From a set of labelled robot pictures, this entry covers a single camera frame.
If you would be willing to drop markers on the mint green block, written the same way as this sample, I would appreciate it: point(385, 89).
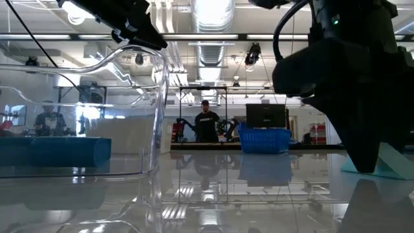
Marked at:
point(398, 165)

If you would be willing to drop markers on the silver ventilation duct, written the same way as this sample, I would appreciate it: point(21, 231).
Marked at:
point(211, 51)

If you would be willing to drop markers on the background black robot arm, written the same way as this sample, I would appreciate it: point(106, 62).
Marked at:
point(184, 124)
point(231, 124)

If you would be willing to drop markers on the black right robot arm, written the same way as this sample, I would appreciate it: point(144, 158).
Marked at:
point(355, 19)

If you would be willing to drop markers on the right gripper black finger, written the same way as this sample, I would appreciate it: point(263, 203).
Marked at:
point(362, 136)
point(402, 126)

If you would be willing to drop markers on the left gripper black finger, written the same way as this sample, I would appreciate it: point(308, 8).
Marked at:
point(145, 34)

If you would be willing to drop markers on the black overhead camera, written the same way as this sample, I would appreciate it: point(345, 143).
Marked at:
point(253, 55)

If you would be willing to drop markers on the black monitor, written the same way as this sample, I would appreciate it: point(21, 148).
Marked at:
point(265, 115)

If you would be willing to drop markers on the clear plastic bin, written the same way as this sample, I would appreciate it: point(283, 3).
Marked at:
point(158, 129)

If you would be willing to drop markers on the person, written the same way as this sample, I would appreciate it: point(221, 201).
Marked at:
point(207, 126)
point(50, 124)

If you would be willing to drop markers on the blue cylinder block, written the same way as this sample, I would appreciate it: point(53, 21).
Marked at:
point(71, 152)

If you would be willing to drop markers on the black aluminium table frame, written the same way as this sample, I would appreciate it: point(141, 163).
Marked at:
point(323, 146)

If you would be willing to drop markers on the blue plastic basket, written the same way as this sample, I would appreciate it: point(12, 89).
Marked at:
point(263, 140)

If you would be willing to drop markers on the red shelf unit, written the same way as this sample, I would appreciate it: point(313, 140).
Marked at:
point(318, 132)

